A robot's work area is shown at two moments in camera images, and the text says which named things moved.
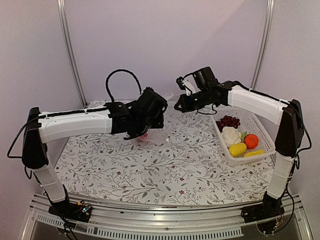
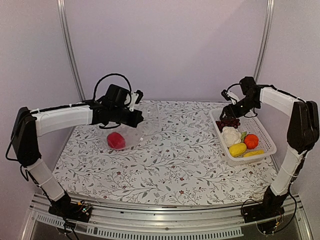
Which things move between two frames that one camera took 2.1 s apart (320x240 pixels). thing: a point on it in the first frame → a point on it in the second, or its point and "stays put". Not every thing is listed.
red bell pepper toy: [144, 135] → [116, 140]
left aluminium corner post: [63, 13] stays put
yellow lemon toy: [237, 149] stays put
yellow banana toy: [255, 152] stays put
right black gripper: [186, 107] → [235, 114]
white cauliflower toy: [231, 135] stays put
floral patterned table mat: [186, 167] stays put
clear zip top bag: [158, 135] → [125, 137]
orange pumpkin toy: [251, 141] stays put
